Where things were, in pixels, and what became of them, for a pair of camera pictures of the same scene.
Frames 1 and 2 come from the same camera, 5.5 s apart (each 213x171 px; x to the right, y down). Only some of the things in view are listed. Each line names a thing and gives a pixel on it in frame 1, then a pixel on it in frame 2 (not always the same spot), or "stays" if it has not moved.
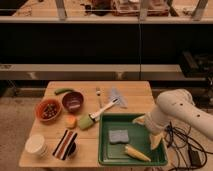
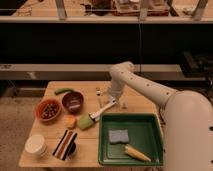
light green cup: [85, 122] stays
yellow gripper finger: [155, 139] -> [123, 102]
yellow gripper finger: [140, 120] -> [105, 97]
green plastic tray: [114, 154] stays
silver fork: [98, 93] stays
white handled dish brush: [95, 115] stays
